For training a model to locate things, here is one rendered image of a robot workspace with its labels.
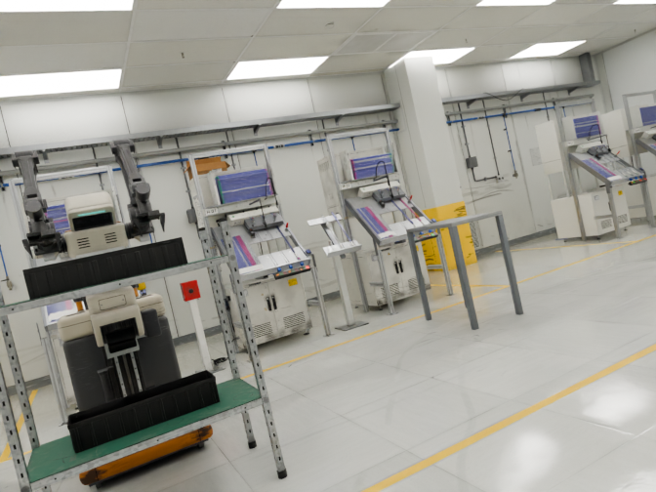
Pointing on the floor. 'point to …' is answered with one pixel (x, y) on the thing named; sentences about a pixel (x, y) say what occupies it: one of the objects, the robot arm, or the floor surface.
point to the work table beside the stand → (464, 262)
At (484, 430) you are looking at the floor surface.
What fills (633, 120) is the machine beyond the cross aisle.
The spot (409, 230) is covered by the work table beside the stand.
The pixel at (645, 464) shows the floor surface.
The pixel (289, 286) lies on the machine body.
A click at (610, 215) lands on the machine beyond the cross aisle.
